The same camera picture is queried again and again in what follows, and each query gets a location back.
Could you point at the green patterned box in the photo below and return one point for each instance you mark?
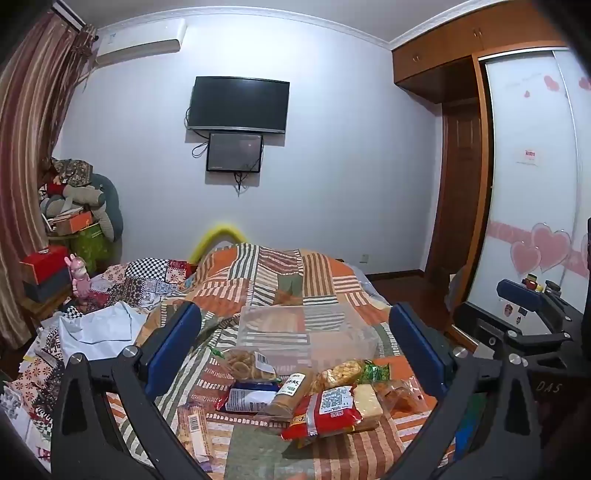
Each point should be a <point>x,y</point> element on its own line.
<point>90,249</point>

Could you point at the striped patchwork blanket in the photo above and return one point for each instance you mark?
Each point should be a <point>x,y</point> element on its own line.
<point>286,281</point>

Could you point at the striped brown curtain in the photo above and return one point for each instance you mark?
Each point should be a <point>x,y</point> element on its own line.
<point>32,138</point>

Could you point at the yellow cake slice packet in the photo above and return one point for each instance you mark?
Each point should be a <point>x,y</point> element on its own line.
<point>368,401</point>

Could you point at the blue snack packet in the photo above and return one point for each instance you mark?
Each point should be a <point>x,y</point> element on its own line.
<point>247,399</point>

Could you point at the long cracker packet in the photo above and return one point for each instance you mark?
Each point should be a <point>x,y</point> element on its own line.
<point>196,434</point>

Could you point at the green snack packet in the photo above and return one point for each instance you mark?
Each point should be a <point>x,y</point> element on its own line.
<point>376,373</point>

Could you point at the wall socket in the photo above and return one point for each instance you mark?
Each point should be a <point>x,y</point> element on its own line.
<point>364,258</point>

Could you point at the small black wall monitor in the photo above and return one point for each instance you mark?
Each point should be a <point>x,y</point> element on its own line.
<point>234,152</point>

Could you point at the grey stuffed toy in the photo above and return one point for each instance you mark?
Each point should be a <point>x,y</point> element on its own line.
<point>78,196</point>

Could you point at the orange box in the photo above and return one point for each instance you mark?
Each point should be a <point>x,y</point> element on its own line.
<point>71,222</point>

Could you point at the checkered patterned quilt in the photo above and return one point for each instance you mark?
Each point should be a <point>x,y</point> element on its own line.
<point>134,281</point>

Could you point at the brown bread packet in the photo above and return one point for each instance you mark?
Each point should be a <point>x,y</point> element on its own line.
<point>399,394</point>

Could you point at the white heart sticker sliding door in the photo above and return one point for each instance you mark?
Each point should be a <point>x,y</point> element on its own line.
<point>531,184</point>

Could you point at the biscuit roll with white label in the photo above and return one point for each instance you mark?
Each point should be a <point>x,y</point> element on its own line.
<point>292,394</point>

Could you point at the dark grey box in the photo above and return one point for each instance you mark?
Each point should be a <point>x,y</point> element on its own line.
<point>48,288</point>

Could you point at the red box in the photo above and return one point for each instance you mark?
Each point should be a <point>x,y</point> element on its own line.
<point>44,263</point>

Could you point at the yellow foam tube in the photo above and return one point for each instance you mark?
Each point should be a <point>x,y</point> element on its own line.
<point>221,229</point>

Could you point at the black wall television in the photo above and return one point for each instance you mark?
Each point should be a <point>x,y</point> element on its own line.
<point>239,104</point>

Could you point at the paper label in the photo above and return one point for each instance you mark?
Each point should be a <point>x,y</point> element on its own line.
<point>527,156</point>

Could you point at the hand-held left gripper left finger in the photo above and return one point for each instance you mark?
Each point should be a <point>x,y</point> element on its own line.
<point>171,339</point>

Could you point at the pink toy llama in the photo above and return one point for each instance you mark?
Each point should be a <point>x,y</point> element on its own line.
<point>81,277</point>

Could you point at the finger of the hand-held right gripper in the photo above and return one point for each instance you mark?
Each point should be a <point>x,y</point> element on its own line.
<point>480,323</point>
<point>519,295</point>

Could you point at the white air conditioner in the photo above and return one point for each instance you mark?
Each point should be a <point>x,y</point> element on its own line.
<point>138,44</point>

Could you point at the wooden door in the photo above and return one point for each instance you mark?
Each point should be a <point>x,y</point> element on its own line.
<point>457,184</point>

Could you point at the red snack packet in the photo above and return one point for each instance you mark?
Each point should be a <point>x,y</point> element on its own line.
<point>323,415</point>

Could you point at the yellow puffed snack bag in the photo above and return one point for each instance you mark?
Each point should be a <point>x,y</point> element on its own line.
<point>341,373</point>

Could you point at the patterned dark cloth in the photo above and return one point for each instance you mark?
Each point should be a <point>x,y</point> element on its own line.
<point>74,168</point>

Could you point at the wooden wardrobe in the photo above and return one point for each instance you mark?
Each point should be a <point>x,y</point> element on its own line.
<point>443,50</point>

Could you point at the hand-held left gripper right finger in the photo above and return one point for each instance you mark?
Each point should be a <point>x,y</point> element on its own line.
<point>415,344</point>

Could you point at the white cloth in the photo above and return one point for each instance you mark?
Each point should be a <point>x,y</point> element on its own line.
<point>101,330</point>

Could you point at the clear plastic container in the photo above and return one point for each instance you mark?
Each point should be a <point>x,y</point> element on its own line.
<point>304,330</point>

